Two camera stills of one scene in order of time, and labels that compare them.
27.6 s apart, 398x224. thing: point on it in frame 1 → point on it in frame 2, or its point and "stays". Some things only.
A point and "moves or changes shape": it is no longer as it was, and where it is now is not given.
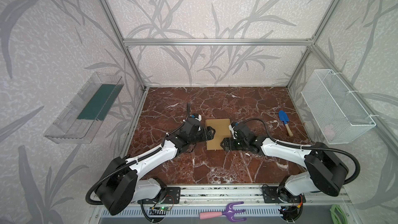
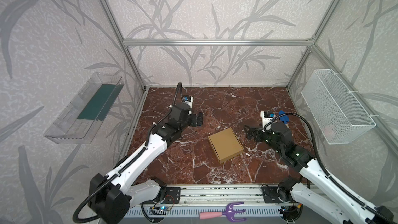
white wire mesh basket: x=339 y=114 stays
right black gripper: x=232 y=142 → x=257 y=134
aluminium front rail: x=209 y=195 stays
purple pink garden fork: x=207 y=215 stays
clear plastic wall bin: x=79 y=122 stays
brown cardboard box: x=222 y=130 moves or changes shape
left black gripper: x=202 y=132 → x=195 y=119
